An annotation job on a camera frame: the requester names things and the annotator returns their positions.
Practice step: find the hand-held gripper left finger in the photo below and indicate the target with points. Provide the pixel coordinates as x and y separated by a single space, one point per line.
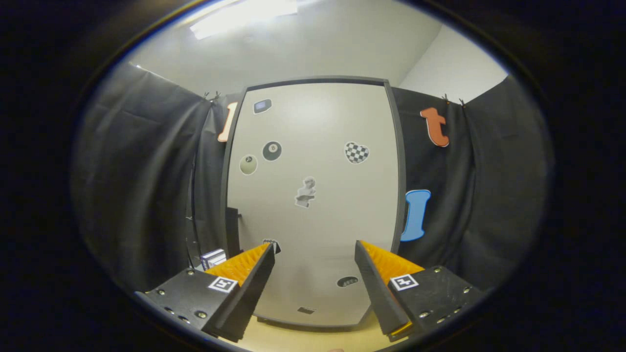
252 288

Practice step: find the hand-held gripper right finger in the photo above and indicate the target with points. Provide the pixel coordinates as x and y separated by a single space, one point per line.
379 293

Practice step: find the grey cover book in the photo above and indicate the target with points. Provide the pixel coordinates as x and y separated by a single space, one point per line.
217 255

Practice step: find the black backdrop cloth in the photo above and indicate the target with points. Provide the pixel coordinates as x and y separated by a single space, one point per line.
142 161

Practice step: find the grey cabinet body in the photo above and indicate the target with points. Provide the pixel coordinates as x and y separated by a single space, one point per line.
318 79

